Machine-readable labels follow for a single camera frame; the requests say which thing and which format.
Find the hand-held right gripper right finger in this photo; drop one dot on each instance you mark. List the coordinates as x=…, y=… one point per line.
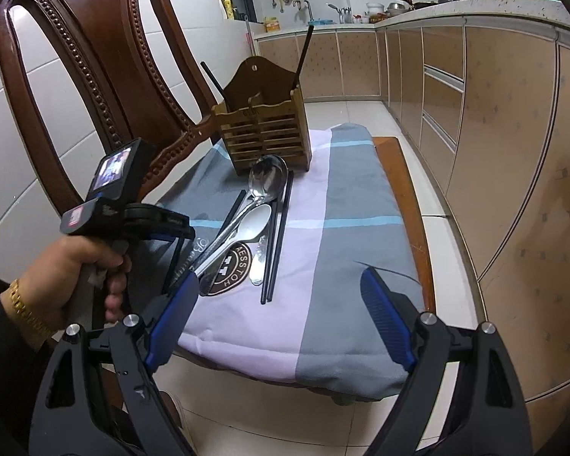
x=389, y=320

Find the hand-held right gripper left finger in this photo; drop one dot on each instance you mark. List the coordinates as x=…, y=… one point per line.
x=171, y=316

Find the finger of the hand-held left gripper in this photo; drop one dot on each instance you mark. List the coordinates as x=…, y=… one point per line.
x=164, y=222

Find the black chopstick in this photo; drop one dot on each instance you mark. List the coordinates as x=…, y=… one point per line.
x=271, y=256
x=280, y=242
x=232, y=211
x=213, y=83
x=304, y=54

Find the small metal spoon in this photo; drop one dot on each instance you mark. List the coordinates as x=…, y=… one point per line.
x=254, y=221

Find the large metal spoon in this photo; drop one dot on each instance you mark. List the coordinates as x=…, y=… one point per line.
x=267, y=175

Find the wooden utensil holder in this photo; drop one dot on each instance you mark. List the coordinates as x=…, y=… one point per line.
x=266, y=128

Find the person's left forearm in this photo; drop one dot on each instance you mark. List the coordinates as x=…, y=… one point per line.
x=0, y=351

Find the person's left hand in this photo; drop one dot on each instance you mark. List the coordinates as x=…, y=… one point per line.
x=71, y=275

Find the carved wooden chair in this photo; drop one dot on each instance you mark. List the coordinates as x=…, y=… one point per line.
x=90, y=33

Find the beige kitchen cabinets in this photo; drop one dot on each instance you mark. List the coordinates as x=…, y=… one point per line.
x=513, y=161

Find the yellow bottle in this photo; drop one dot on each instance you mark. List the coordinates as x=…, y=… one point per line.
x=229, y=7

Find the yellow box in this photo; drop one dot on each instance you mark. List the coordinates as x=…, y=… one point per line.
x=272, y=24

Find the blue basin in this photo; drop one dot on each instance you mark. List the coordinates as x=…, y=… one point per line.
x=320, y=22

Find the metal sink faucet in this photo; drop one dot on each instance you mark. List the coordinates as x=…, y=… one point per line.
x=306, y=9

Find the frying pan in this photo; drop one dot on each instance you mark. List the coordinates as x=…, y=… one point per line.
x=408, y=2

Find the speckled kitchen countertop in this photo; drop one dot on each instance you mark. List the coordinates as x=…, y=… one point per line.
x=503, y=9

